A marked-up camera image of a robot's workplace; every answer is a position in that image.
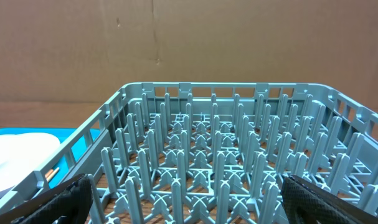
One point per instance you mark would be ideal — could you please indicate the right wooden chopstick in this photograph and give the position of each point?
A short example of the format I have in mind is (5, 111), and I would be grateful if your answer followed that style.
(56, 170)

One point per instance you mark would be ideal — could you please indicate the left wooden chopstick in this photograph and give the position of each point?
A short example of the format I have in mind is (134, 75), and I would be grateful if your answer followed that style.
(49, 173)

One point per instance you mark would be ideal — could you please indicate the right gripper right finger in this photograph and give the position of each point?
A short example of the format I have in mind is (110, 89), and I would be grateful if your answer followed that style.
(304, 202)

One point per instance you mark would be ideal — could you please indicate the wooden chopstick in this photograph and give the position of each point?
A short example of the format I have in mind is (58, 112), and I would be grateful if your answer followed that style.
(49, 173)
(56, 170)

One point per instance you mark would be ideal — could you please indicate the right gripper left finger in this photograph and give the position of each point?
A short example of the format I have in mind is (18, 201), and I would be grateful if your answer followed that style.
(69, 202)

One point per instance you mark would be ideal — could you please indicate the large white plate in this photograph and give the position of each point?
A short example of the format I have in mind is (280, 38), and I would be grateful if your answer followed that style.
(20, 154)

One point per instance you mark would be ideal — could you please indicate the grey plastic dishwasher rack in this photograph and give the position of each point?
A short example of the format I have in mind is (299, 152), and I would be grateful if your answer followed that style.
(213, 152)

